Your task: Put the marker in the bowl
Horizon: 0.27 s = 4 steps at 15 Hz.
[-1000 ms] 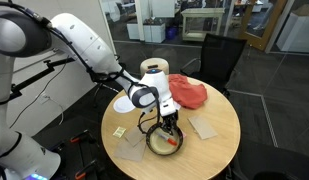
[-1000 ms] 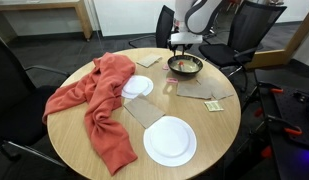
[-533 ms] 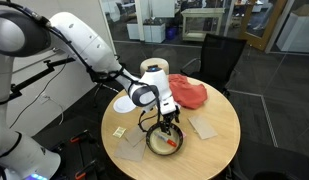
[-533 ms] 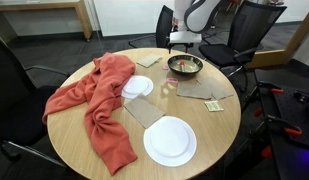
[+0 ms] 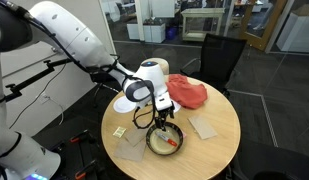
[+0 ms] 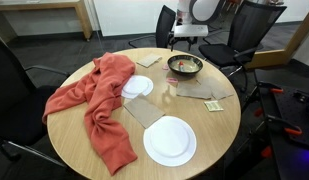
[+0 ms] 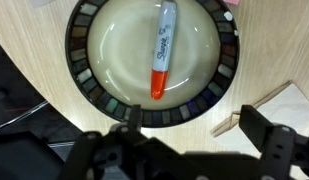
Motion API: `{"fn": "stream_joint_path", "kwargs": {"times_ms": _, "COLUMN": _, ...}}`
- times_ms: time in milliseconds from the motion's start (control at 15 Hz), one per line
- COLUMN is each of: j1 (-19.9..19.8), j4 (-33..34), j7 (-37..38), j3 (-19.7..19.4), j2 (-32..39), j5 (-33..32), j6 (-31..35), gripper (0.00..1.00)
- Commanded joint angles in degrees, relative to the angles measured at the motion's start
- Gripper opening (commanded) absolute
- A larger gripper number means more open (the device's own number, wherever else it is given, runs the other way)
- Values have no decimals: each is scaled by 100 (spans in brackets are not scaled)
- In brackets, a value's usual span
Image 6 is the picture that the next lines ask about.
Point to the black mesh office chair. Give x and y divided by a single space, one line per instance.
250 23
14 100

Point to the small pink object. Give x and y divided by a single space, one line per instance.
165 67
172 80

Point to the white round plate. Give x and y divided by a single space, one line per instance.
169 140
137 86

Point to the red and white marker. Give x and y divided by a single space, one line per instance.
181 66

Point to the dark bowl with beige inside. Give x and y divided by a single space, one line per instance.
185 73

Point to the cardboard square right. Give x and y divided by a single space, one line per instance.
149 60

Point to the round wooden table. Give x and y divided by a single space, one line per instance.
207 133

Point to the red cloth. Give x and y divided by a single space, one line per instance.
104 100

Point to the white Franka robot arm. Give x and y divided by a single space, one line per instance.
184 11

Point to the small yellow packet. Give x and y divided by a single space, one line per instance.
213 105

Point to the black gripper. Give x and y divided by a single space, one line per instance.
184 39

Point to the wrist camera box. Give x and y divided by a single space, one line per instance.
190 30

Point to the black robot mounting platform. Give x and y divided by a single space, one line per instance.
294 106

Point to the wooden desk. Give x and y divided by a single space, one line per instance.
84 20

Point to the orange and black clamp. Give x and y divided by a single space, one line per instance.
292 130
276 90

